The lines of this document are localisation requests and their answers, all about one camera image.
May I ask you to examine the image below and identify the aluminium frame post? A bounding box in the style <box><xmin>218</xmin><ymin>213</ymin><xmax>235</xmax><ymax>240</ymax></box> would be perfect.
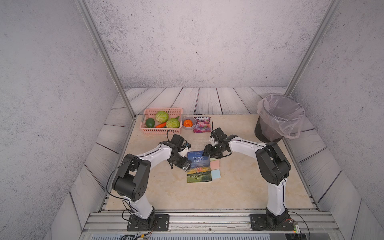
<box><xmin>76</xmin><ymin>0</ymin><xmax>136</xmax><ymax>119</ymax></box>
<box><xmin>285</xmin><ymin>0</ymin><xmax>342</xmax><ymax>96</ymax></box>

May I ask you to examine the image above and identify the green cabbage back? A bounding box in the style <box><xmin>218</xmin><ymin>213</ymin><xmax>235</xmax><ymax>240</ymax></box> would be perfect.
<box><xmin>155</xmin><ymin>111</ymin><xmax>169</xmax><ymax>124</ymax></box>

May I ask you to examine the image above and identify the right aluminium frame post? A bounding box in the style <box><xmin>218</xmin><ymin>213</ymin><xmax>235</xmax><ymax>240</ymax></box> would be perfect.
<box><xmin>285</xmin><ymin>0</ymin><xmax>342</xmax><ymax>96</ymax></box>

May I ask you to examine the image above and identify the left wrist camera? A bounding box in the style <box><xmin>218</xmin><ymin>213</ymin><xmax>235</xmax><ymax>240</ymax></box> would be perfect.
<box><xmin>170</xmin><ymin>134</ymin><xmax>191</xmax><ymax>152</ymax></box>

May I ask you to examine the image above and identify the small bowl with orange food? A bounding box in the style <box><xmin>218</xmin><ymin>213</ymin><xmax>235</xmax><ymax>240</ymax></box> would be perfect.
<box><xmin>182</xmin><ymin>116</ymin><xmax>197</xmax><ymax>130</ymax></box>

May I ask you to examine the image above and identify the pink sticky note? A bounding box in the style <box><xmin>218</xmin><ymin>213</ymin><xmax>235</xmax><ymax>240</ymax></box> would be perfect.
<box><xmin>210</xmin><ymin>160</ymin><xmax>220</xmax><ymax>171</ymax></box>

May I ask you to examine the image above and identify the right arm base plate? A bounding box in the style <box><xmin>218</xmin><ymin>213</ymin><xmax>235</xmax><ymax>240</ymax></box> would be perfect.
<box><xmin>250</xmin><ymin>213</ymin><xmax>296</xmax><ymax>231</ymax></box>

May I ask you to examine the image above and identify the front aluminium rail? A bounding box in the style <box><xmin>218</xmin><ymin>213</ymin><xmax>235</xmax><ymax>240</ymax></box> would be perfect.
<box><xmin>80</xmin><ymin>209</ymin><xmax>344</xmax><ymax>240</ymax></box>

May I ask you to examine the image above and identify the black bin with plastic liner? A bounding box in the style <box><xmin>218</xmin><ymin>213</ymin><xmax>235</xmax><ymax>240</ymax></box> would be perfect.
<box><xmin>255</xmin><ymin>94</ymin><xmax>306</xmax><ymax>143</ymax></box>

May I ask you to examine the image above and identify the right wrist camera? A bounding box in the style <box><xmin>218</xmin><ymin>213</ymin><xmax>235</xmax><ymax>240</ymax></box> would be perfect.
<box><xmin>210</xmin><ymin>128</ymin><xmax>228</xmax><ymax>146</ymax></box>

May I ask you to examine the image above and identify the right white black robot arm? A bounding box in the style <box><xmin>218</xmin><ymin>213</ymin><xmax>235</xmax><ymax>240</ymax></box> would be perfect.
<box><xmin>203</xmin><ymin>135</ymin><xmax>291</xmax><ymax>225</ymax></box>

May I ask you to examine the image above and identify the green cabbage front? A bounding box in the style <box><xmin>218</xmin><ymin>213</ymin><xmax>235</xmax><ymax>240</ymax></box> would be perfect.
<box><xmin>166</xmin><ymin>118</ymin><xmax>180</xmax><ymax>129</ymax></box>

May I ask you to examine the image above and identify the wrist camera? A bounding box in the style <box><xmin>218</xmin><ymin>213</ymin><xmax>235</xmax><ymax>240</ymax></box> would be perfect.
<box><xmin>170</xmin><ymin>134</ymin><xmax>191</xmax><ymax>152</ymax></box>
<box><xmin>210</xmin><ymin>128</ymin><xmax>228</xmax><ymax>146</ymax></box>

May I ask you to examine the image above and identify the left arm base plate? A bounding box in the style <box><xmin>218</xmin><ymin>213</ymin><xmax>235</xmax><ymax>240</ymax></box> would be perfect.
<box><xmin>127</xmin><ymin>214</ymin><xmax>170</xmax><ymax>232</ymax></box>

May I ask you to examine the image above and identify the dark green avocado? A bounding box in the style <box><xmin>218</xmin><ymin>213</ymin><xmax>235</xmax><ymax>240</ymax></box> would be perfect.
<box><xmin>145</xmin><ymin>118</ymin><xmax>156</xmax><ymax>128</ymax></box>

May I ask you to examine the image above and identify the Animal Farm paperback book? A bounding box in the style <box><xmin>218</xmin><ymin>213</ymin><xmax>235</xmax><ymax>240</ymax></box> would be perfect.
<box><xmin>187</xmin><ymin>151</ymin><xmax>212</xmax><ymax>184</ymax></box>

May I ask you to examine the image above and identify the left aluminium frame post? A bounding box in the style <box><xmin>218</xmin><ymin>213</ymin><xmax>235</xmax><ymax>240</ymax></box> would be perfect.
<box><xmin>76</xmin><ymin>0</ymin><xmax>136</xmax><ymax>119</ymax></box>

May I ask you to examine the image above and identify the green cabbage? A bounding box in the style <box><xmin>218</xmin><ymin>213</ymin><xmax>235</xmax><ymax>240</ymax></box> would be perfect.
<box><xmin>155</xmin><ymin>111</ymin><xmax>169</xmax><ymax>124</ymax></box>
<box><xmin>166</xmin><ymin>118</ymin><xmax>180</xmax><ymax>129</ymax></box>

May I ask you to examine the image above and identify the purple snack packet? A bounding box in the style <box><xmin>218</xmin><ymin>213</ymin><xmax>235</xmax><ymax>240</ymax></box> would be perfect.
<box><xmin>193</xmin><ymin>116</ymin><xmax>212</xmax><ymax>133</ymax></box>

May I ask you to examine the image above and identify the blue sticky note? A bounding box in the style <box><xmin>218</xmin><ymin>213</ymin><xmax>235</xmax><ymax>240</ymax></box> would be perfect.
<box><xmin>211</xmin><ymin>169</ymin><xmax>221</xmax><ymax>180</ymax></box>

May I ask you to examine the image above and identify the pink plastic basket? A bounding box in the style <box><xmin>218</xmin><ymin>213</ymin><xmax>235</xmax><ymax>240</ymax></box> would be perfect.
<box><xmin>140</xmin><ymin>108</ymin><xmax>183</xmax><ymax>135</ymax></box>

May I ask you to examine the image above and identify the orange carrot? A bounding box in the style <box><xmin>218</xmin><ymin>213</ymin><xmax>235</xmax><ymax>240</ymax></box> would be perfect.
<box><xmin>156</xmin><ymin>122</ymin><xmax>167</xmax><ymax>128</ymax></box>

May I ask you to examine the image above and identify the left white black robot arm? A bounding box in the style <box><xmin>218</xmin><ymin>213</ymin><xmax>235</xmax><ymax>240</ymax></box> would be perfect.
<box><xmin>112</xmin><ymin>140</ymin><xmax>191</xmax><ymax>220</ymax></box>

